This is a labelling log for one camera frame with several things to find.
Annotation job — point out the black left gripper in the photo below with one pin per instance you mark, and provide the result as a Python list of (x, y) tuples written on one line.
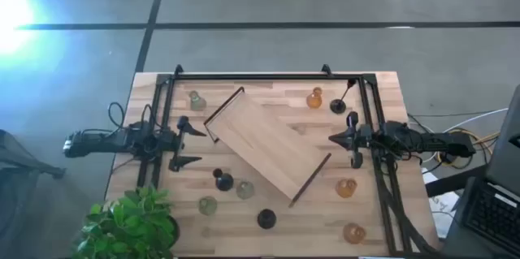
[(171, 144)]

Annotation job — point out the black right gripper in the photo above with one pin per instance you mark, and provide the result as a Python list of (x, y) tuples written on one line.
[(359, 139)]

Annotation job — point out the tall black metal candlestick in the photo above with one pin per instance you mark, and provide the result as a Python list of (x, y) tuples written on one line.
[(338, 106), (224, 182), (266, 218)]

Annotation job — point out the amber glass candle holder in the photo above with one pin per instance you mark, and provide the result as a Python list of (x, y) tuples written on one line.
[(354, 233), (345, 188), (314, 100)]

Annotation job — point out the clear glass flask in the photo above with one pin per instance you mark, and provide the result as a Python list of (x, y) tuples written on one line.
[(245, 190)]

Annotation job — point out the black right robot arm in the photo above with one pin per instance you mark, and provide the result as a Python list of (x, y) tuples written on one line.
[(426, 141)]

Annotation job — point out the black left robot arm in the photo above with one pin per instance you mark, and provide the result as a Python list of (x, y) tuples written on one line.
[(101, 141)]

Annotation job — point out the wooden shelf riser black legs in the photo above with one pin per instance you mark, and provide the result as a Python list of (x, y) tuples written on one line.
[(264, 141)]

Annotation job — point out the green potted plant black pot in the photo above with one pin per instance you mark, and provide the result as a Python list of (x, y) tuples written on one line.
[(130, 226)]

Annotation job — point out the white paper sheet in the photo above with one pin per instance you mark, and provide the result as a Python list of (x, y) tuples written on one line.
[(440, 206)]

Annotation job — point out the black side table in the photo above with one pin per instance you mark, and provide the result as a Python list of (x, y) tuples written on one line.
[(453, 244)]

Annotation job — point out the dark grey chair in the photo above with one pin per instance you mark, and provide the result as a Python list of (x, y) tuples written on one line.
[(24, 161)]

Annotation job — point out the grey laptop black keyboard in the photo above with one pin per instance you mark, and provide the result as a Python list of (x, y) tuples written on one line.
[(491, 214)]

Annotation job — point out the black metal table frame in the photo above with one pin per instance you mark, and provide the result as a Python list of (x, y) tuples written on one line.
[(264, 76)]

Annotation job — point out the black diagonal frame strut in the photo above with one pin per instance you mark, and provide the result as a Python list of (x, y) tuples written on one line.
[(406, 220)]

